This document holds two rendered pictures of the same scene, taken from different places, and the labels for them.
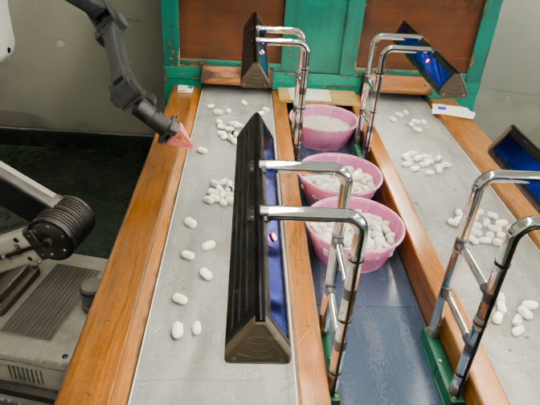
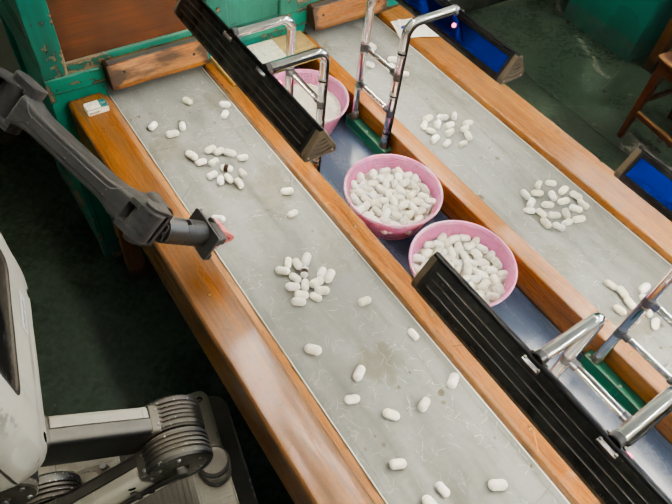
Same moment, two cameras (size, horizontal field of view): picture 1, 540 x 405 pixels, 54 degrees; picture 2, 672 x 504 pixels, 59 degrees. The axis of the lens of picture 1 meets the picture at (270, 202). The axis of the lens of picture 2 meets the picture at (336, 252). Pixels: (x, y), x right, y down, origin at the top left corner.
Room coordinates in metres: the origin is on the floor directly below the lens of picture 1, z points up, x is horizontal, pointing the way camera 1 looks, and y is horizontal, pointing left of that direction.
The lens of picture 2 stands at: (0.63, 0.56, 1.89)
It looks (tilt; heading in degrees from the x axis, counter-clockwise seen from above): 52 degrees down; 323
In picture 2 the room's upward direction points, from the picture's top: 8 degrees clockwise
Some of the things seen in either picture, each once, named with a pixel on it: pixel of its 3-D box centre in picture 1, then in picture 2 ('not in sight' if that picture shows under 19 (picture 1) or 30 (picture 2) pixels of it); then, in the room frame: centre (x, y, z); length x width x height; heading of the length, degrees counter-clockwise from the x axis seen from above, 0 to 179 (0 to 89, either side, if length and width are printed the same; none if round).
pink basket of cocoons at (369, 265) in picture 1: (352, 236); (458, 272); (1.18, -0.23, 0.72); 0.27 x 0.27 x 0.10
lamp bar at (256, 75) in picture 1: (255, 44); (246, 62); (1.71, 0.09, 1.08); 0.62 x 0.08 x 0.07; 4
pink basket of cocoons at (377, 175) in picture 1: (337, 185); (390, 200); (1.46, -0.21, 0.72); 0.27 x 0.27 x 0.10
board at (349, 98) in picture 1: (317, 96); (268, 56); (2.12, -0.17, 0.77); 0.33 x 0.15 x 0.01; 94
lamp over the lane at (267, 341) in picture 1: (256, 203); (561, 406); (0.75, 0.02, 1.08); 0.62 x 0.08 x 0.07; 4
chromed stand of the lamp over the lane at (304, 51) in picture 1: (276, 99); (277, 115); (1.71, 0.01, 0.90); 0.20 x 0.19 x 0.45; 4
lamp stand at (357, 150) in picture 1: (391, 104); (400, 72); (1.74, -0.39, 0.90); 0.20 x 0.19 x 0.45; 4
